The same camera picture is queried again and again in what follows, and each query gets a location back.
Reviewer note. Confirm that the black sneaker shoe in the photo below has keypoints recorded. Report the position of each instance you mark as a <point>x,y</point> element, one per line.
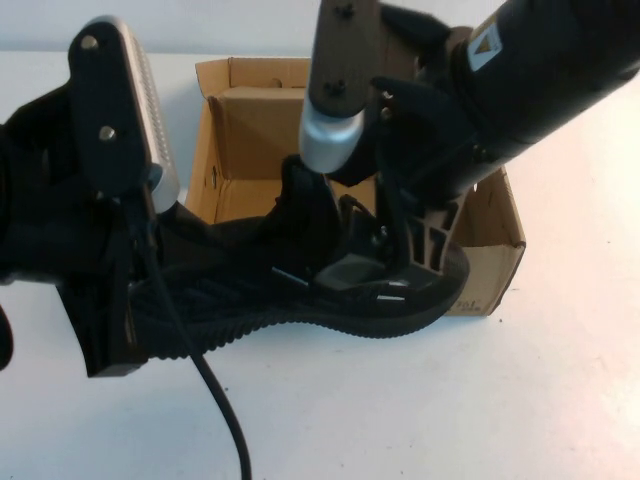
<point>225,280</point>

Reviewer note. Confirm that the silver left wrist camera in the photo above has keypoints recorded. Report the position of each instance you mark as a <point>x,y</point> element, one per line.
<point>145,100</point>

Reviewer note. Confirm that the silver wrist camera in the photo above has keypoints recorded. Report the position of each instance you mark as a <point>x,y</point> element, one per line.
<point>330,140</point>
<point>145,100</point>

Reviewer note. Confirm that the left wrist camera mount bracket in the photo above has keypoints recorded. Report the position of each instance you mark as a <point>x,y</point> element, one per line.
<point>95,110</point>

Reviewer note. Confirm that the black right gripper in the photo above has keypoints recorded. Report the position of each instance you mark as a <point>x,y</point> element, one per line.
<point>430,150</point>

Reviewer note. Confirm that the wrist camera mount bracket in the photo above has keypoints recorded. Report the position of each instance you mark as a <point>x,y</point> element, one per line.
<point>340,60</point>
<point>95,110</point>

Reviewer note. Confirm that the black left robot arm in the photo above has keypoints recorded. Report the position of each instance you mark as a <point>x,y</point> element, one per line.
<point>20,225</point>

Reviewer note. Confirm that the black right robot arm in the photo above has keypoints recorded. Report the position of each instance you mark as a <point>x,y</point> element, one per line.
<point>550,75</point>

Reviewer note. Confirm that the brown cardboard shoe box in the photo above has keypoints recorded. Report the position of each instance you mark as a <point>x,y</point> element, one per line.
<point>240,130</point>

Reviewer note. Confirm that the right wrist camera mount bracket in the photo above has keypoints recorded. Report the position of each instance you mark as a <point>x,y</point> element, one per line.
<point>340,60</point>

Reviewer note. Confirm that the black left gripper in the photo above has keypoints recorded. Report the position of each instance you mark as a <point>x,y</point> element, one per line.
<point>90,240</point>

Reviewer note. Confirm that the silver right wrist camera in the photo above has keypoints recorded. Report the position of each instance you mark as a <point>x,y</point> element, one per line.
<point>330,140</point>

